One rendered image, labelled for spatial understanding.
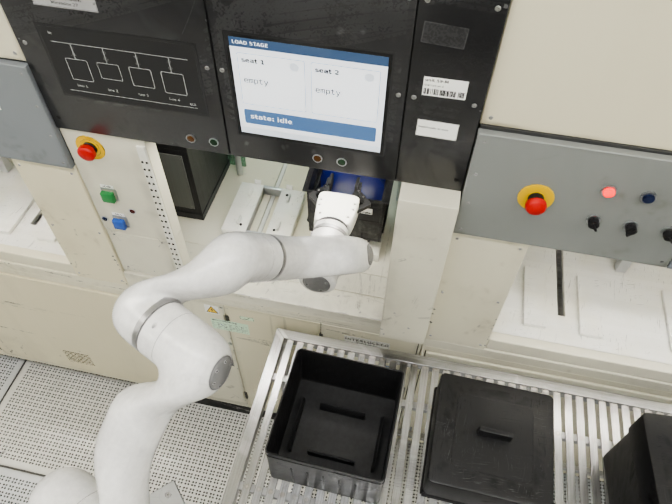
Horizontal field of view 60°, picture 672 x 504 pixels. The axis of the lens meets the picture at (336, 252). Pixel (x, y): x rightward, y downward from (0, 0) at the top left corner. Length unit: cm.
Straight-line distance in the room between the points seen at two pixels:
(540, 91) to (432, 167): 25
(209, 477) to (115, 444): 135
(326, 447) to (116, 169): 85
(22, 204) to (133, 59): 101
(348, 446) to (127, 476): 66
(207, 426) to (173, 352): 153
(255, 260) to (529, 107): 54
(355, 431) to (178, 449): 103
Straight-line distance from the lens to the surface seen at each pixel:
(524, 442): 154
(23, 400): 274
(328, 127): 114
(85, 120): 138
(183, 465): 242
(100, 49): 123
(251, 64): 110
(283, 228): 177
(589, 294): 180
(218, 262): 95
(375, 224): 162
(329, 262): 117
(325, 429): 158
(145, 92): 124
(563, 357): 170
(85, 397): 265
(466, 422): 152
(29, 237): 202
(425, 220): 120
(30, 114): 144
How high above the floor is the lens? 224
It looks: 52 degrees down
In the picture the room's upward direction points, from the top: 1 degrees clockwise
